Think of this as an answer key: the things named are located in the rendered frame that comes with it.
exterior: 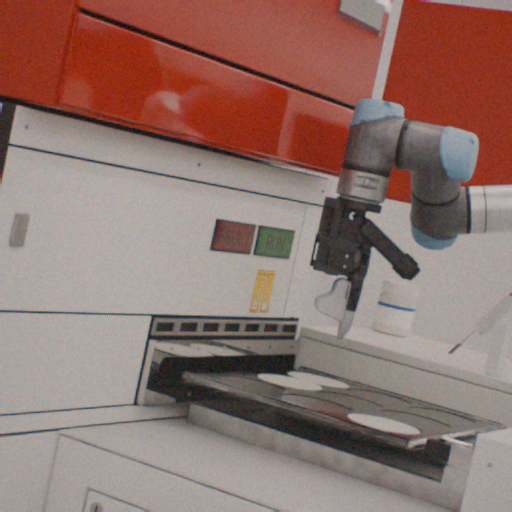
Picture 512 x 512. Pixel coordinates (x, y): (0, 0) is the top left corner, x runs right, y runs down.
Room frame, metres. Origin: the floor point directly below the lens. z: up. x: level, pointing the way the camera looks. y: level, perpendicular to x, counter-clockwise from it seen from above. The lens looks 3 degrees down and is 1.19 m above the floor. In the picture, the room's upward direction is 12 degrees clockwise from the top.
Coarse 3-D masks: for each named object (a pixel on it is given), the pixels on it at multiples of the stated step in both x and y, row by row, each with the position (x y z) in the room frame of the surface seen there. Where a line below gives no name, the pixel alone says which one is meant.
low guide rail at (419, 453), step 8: (288, 416) 2.12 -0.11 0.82; (296, 416) 2.12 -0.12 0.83; (312, 424) 2.10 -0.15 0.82; (320, 424) 2.09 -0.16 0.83; (336, 432) 2.08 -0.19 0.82; (344, 432) 2.07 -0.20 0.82; (368, 440) 2.05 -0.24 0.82; (376, 440) 2.04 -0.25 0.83; (392, 448) 2.03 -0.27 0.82; (400, 448) 2.02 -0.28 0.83; (416, 456) 2.01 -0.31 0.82; (424, 456) 2.00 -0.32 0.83; (440, 464) 1.99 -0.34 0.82
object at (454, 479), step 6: (450, 468) 1.66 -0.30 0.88; (456, 468) 1.67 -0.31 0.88; (444, 474) 1.67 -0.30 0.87; (450, 474) 1.66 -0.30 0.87; (456, 474) 1.66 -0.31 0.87; (462, 474) 1.65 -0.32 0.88; (444, 480) 1.66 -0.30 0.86; (450, 480) 1.66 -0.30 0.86; (456, 480) 1.66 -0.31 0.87; (462, 480) 1.65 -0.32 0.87; (444, 486) 1.66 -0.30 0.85; (450, 486) 1.66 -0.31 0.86; (456, 486) 1.66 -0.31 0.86; (462, 486) 1.65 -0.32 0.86; (462, 492) 1.65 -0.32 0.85
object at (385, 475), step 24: (192, 408) 1.90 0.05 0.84; (240, 432) 1.86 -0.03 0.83; (264, 432) 1.84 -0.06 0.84; (288, 432) 1.83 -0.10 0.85; (312, 456) 1.80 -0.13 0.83; (336, 456) 1.78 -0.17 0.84; (360, 456) 1.77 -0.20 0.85; (384, 480) 1.74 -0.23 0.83; (408, 480) 1.73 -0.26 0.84; (432, 480) 1.71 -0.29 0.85; (456, 504) 1.69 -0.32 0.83
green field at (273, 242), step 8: (264, 232) 2.04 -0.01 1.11; (272, 232) 2.07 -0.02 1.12; (280, 232) 2.09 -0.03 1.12; (288, 232) 2.11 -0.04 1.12; (264, 240) 2.05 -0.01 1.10; (272, 240) 2.07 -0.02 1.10; (280, 240) 2.09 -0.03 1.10; (288, 240) 2.12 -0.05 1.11; (264, 248) 2.05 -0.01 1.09; (272, 248) 2.08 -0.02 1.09; (280, 248) 2.10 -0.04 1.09; (288, 248) 2.12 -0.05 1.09
